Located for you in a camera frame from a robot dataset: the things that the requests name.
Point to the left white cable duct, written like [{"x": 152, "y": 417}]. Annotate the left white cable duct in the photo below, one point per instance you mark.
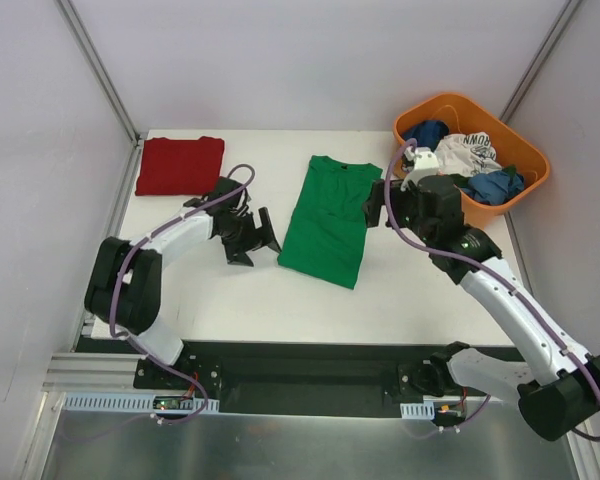
[{"x": 137, "y": 403}]

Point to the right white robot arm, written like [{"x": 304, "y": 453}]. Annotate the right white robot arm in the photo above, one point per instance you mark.
[{"x": 556, "y": 385}]

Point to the right aluminium post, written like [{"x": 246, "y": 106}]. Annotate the right aluminium post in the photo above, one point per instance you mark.
[{"x": 552, "y": 38}]

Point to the green t-shirt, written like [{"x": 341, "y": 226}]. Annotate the green t-shirt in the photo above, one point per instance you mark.
[{"x": 326, "y": 235}]

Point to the right white cable duct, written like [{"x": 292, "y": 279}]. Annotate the right white cable duct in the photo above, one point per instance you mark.
[{"x": 425, "y": 410}]

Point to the left aluminium post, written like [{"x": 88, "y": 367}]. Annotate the left aluminium post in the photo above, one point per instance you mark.
[{"x": 78, "y": 30}]

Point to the orange plastic basket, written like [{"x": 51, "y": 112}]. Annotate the orange plastic basket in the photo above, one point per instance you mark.
[{"x": 463, "y": 115}]

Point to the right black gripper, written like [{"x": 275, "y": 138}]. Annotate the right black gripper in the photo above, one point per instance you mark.
[{"x": 397, "y": 208}]

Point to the dark blue t-shirt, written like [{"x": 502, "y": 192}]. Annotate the dark blue t-shirt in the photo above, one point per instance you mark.
[{"x": 427, "y": 134}]

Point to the white cable duct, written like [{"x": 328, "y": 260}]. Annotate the white cable duct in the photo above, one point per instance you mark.
[
  {"x": 137, "y": 403},
  {"x": 425, "y": 410}
]

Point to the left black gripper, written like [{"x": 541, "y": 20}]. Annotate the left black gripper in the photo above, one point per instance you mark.
[{"x": 247, "y": 232}]

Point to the white printed t-shirt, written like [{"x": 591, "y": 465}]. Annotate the white printed t-shirt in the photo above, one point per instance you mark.
[{"x": 467, "y": 155}]

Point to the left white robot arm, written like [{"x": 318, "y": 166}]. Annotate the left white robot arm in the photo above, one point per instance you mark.
[{"x": 125, "y": 285}]

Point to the aluminium frame rail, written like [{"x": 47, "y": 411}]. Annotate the aluminium frame rail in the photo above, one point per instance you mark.
[{"x": 80, "y": 372}]

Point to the folded red t-shirt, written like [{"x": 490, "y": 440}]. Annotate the folded red t-shirt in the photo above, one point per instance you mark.
[{"x": 179, "y": 167}]

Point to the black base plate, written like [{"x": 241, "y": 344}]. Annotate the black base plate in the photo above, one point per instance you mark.
[{"x": 359, "y": 381}]

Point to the aluminium post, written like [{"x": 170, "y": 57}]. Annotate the aluminium post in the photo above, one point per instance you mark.
[
  {"x": 552, "y": 38},
  {"x": 78, "y": 30}
]

